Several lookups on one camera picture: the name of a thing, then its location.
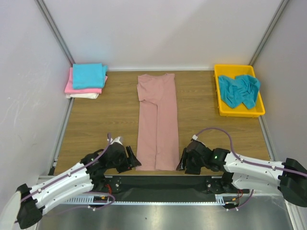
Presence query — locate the dusty pink t shirt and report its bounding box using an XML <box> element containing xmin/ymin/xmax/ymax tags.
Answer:
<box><xmin>136</xmin><ymin>73</ymin><xmax>179</xmax><ymax>171</ymax></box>

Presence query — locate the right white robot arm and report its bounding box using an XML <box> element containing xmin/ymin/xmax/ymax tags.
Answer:
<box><xmin>177</xmin><ymin>140</ymin><xmax>307</xmax><ymax>207</ymax></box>

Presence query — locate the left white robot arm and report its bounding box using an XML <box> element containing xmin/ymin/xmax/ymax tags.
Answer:
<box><xmin>16</xmin><ymin>142</ymin><xmax>141</xmax><ymax>229</ymax></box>

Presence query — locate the folded white t shirt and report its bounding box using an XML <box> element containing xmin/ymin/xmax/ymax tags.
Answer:
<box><xmin>66</xmin><ymin>93</ymin><xmax>99</xmax><ymax>99</ymax></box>

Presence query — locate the teal crumpled t shirt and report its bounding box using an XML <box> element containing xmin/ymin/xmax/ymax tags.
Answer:
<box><xmin>218</xmin><ymin>75</ymin><xmax>261</xmax><ymax>110</ymax></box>

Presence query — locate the folded pink t shirt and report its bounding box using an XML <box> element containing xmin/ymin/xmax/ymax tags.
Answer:
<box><xmin>64</xmin><ymin>68</ymin><xmax>102</xmax><ymax>94</ymax></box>

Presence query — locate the folded teal t shirt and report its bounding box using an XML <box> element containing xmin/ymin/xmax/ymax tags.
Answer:
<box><xmin>72</xmin><ymin>63</ymin><xmax>108</xmax><ymax>90</ymax></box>

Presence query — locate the yellow plastic bin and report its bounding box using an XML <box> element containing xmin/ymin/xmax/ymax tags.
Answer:
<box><xmin>214</xmin><ymin>64</ymin><xmax>265</xmax><ymax>117</ymax></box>

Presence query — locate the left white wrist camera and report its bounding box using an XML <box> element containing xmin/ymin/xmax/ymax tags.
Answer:
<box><xmin>107</xmin><ymin>136</ymin><xmax>123</xmax><ymax>145</ymax></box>

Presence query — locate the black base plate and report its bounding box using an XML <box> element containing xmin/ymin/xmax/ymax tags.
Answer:
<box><xmin>92</xmin><ymin>175</ymin><xmax>249</xmax><ymax>203</ymax></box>

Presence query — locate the grey slotted cable duct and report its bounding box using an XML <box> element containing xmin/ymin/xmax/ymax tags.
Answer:
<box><xmin>43</xmin><ymin>194</ymin><xmax>113</xmax><ymax>205</ymax></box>

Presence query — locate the aluminium frame rail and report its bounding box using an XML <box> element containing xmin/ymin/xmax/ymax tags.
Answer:
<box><xmin>34</xmin><ymin>0</ymin><xmax>75</xmax><ymax>67</ymax></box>

